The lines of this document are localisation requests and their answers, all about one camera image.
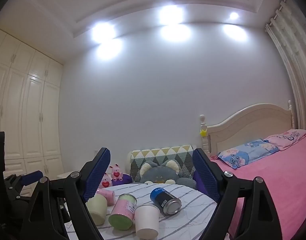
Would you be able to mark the blue printed pillow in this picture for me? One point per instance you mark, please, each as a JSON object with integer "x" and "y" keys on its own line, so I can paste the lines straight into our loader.
{"x": 245, "y": 152}

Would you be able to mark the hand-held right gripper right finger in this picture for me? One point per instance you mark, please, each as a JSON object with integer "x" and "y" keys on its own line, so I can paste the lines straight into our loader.
{"x": 205, "y": 172}

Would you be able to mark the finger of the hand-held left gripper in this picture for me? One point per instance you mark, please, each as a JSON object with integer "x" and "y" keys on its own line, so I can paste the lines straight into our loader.
{"x": 32, "y": 177}

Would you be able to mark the white paper cup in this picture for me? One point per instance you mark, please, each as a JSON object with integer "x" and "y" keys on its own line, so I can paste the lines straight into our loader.
{"x": 146, "y": 217}

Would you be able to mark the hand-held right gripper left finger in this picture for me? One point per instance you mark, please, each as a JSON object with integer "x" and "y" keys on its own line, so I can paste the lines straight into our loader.
{"x": 96, "y": 172}

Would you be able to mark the triangle patterned cushion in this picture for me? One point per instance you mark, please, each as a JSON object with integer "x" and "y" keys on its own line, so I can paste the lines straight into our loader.
{"x": 165, "y": 153}

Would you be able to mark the yellow star ornament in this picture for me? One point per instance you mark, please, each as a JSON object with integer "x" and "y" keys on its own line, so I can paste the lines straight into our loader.
{"x": 204, "y": 133}

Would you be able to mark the cream wardrobe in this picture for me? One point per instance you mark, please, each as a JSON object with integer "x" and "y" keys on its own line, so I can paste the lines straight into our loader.
{"x": 25, "y": 105}

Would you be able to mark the ceiling spotlight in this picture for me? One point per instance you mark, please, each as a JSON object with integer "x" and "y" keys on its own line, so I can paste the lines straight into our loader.
{"x": 103, "y": 31}
{"x": 171, "y": 15}
{"x": 234, "y": 15}

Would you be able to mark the blue metal can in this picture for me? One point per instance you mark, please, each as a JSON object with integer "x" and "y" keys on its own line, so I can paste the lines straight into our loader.
{"x": 164, "y": 198}

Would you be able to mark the pink pig plush toy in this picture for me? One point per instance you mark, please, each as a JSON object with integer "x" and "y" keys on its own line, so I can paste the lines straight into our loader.
{"x": 105, "y": 181}
{"x": 116, "y": 173}

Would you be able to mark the grey plush toy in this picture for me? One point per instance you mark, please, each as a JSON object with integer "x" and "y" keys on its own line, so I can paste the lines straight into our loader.
{"x": 158, "y": 173}

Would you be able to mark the pink bed sheet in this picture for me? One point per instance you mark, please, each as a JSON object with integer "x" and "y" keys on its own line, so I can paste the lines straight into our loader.
{"x": 272, "y": 170}

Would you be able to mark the cream curtain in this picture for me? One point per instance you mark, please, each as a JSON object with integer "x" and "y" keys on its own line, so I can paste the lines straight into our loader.
{"x": 292, "y": 62}

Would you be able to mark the small pink cup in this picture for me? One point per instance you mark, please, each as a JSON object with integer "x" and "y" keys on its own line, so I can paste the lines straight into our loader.
{"x": 106, "y": 196}

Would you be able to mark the pink and green can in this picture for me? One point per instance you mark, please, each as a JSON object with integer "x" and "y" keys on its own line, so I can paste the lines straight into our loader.
{"x": 123, "y": 211}

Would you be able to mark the cream cup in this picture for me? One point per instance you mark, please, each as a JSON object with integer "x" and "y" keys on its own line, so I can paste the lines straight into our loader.
{"x": 98, "y": 208}

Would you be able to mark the cream bed headboard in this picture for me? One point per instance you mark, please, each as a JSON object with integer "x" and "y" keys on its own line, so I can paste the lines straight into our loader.
{"x": 252, "y": 122}

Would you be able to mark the striped tablecloth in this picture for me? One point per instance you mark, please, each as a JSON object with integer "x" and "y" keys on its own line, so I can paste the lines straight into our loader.
{"x": 193, "y": 205}

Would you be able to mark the pink printed pillow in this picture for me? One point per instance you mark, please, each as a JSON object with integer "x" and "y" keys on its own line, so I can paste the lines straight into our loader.
{"x": 287, "y": 137}

